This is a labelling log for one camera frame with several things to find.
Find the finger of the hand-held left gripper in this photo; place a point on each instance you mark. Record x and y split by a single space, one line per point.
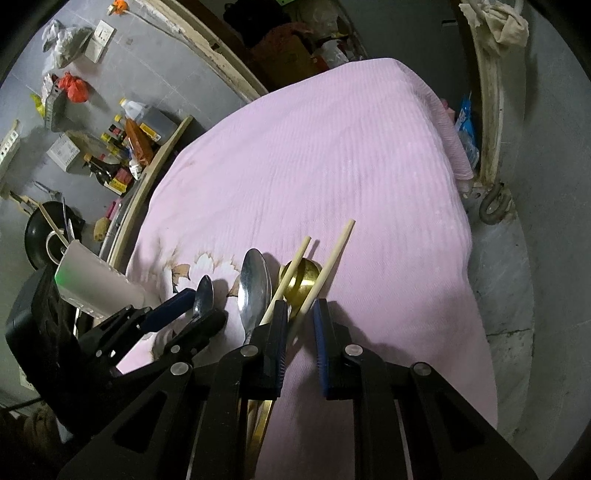
171 307
203 325

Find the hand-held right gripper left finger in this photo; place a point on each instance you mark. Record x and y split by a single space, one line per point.
277 350

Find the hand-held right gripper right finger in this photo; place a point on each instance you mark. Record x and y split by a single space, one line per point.
323 350

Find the small steel spoon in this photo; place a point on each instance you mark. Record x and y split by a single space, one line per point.
203 293

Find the large steel spoon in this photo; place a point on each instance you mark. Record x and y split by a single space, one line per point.
254 286

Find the golden spoon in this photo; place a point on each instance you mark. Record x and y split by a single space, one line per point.
300 281

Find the wooden chopstick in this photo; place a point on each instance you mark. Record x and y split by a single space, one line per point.
295 258
339 244

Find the black wok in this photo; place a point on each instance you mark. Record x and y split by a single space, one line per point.
44 240

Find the loofah sponge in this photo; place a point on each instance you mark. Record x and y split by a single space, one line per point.
101 229

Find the wooden spatula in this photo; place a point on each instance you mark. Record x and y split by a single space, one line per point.
53 224

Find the pink brush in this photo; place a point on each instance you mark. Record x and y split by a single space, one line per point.
111 211

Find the yellow label sauce bottle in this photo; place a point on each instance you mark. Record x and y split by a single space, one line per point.
111 177

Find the blue white packet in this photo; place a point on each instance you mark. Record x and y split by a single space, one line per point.
135 168

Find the orange spice bag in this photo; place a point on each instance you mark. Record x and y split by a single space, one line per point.
138 143

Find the dark sauce bottle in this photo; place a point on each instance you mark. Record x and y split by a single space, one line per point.
113 145

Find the white hanging box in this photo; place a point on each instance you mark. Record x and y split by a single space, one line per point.
64 152

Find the red cap sauce bottle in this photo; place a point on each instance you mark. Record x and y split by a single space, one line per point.
120 127

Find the large oil jug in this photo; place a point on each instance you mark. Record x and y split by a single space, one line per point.
152 120

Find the pink floral tablecloth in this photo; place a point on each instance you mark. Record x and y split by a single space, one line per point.
323 161

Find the metal shackle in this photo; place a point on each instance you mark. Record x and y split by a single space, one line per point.
496 205

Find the red plastic bag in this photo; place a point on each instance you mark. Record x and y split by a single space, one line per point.
73 87

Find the blue plastic packets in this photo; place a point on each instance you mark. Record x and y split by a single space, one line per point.
466 129

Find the clear bag of dried goods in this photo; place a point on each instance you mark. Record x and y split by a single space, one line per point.
67 44

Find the dirty white rag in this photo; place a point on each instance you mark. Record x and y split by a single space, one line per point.
496 21

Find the white plastic wall basket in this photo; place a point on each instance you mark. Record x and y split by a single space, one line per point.
9 147

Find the grey wall shelf rack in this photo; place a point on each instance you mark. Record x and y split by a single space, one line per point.
55 108

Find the worn door frame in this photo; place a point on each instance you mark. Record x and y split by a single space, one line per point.
217 50

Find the white wall socket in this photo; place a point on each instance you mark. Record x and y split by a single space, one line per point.
100 40

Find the orange wall hook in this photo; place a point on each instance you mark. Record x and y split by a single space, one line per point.
119 5

